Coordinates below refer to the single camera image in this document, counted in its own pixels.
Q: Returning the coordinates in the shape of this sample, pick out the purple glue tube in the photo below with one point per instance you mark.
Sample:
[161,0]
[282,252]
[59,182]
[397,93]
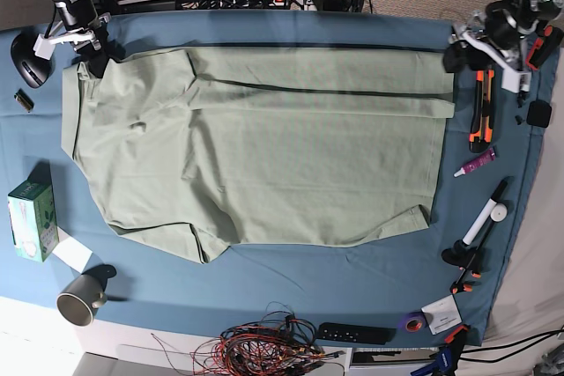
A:
[483,159]

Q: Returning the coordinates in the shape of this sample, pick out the small silver lighter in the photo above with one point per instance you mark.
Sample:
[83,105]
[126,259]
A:
[24,100]

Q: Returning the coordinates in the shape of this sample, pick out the purple tape roll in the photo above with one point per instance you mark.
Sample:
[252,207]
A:
[413,322]

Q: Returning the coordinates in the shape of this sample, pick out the black power strip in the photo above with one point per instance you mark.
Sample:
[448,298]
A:
[237,4]

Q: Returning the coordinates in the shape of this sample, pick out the white card box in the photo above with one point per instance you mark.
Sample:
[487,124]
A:
[442,315]

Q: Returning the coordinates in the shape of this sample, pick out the grey ceramic mug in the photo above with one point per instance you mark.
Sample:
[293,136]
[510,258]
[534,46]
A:
[80,301]

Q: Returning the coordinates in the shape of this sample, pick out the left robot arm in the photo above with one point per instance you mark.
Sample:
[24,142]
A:
[547,10]

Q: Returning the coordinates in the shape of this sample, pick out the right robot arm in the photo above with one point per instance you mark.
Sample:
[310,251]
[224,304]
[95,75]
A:
[76,14]

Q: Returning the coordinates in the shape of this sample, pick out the sage green T-shirt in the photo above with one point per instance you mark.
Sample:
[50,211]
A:
[194,150]

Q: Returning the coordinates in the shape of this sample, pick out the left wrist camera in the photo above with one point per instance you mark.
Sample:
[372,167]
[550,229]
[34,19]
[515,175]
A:
[515,81]

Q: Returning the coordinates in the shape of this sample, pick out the black computer mouse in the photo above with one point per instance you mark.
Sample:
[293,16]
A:
[33,69]

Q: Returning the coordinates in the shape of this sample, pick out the orange black utility knife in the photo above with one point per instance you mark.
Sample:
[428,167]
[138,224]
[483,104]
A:
[482,122]

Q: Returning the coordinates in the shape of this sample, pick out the white black hand pump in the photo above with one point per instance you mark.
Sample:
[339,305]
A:
[494,210]

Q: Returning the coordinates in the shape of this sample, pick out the black remote control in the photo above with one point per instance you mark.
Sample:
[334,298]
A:
[344,333]

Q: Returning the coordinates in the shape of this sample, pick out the blue bar clamp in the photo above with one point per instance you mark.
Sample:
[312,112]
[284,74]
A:
[446,359]

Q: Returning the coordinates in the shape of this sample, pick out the orange black spring clamp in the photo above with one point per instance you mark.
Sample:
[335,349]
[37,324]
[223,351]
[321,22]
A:
[470,266]

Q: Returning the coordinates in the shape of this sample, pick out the black square box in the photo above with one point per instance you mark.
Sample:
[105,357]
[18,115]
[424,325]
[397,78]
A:
[539,114]

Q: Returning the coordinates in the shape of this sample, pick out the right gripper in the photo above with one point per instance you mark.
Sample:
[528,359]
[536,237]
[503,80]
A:
[95,59]

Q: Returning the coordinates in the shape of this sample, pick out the orange black corner clamp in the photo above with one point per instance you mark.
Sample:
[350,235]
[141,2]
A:
[547,41]

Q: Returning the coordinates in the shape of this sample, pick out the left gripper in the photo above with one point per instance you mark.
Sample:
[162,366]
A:
[492,36]

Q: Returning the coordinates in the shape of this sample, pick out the green tissue box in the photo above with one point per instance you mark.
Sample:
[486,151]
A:
[33,220]

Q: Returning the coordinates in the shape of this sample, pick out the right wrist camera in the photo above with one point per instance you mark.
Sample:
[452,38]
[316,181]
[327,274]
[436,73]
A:
[43,48]

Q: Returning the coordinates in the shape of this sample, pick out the white paper slip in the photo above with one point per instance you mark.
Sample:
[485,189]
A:
[73,253]

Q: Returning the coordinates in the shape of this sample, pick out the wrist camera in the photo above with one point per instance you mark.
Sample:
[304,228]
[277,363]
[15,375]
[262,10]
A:
[43,48]
[515,81]

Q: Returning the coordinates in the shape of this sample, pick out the blue table cloth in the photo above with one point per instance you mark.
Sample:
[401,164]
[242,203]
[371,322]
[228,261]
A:
[373,284]

